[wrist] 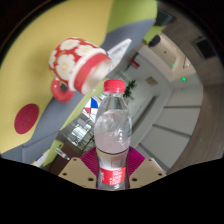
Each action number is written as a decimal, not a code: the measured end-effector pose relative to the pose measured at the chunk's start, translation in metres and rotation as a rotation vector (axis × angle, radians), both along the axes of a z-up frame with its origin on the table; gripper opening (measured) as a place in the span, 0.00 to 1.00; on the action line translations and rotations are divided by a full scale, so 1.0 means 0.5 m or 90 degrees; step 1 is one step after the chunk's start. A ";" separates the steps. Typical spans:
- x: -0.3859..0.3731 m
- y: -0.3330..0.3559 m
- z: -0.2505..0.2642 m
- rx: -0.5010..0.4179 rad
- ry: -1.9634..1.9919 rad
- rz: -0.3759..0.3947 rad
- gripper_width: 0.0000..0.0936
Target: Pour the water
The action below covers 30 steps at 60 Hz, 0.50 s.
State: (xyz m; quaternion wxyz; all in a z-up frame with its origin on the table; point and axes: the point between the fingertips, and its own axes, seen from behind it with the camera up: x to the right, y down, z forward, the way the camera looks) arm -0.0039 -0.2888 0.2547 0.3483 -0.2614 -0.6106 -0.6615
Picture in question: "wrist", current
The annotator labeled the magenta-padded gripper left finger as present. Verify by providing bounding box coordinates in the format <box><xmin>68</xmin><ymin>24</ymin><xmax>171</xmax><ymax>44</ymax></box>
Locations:
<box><xmin>58</xmin><ymin>148</ymin><xmax>100</xmax><ymax>190</ymax></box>

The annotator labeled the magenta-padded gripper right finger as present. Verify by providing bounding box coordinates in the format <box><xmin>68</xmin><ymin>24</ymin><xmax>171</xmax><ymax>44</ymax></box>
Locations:
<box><xmin>125</xmin><ymin>146</ymin><xmax>167</xmax><ymax>190</ymax></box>

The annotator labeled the clear red-capped water bottle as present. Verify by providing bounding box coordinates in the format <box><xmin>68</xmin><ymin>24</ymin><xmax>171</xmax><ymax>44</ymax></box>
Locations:
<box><xmin>93</xmin><ymin>79</ymin><xmax>133</xmax><ymax>191</ymax></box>

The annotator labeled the small clear plastic bottle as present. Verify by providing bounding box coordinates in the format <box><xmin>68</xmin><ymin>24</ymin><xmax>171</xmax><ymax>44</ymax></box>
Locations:
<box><xmin>54</xmin><ymin>148</ymin><xmax>71</xmax><ymax>161</ymax></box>

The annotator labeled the white red blue cube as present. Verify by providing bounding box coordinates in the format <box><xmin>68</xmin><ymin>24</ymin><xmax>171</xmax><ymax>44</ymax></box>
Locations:
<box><xmin>84</xmin><ymin>96</ymin><xmax>101</xmax><ymax>116</ymax></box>

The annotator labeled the flat round red coaster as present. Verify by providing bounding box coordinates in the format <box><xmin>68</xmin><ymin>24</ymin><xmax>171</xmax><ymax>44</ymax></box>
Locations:
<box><xmin>13</xmin><ymin>103</ymin><xmax>40</xmax><ymax>135</ymax></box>

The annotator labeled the red flowered white mug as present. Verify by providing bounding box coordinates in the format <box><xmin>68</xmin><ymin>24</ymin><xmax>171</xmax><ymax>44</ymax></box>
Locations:
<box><xmin>48</xmin><ymin>37</ymin><xmax>113</xmax><ymax>103</ymax></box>

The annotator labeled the red floor cabinet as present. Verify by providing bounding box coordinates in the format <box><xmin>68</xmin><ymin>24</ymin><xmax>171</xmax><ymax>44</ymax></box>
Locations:
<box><xmin>130</xmin><ymin>59</ymin><xmax>141</xmax><ymax>69</ymax></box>

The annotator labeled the black chair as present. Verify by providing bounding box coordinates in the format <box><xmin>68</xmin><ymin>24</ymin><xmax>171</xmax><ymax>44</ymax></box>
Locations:
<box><xmin>148</xmin><ymin>34</ymin><xmax>162</xmax><ymax>48</ymax></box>

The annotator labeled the framed wall picture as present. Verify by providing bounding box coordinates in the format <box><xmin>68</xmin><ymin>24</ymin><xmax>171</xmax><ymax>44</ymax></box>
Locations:
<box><xmin>145</xmin><ymin>76</ymin><xmax>158</xmax><ymax>88</ymax></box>

